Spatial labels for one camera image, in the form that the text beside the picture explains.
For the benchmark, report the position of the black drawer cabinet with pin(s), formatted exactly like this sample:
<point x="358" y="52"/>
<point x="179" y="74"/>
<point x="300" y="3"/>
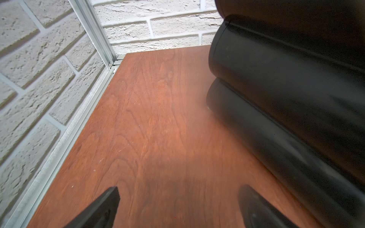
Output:
<point x="290" y="83"/>

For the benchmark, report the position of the aluminium frame post left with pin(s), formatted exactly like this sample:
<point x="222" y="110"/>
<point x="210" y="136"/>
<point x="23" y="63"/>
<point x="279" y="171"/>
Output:
<point x="87" y="16"/>

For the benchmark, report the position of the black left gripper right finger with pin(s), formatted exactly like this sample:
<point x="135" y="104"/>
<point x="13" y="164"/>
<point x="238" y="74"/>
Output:
<point x="257" y="212"/>

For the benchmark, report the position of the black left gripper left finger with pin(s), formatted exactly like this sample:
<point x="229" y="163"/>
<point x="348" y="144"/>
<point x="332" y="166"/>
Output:
<point x="100" y="213"/>

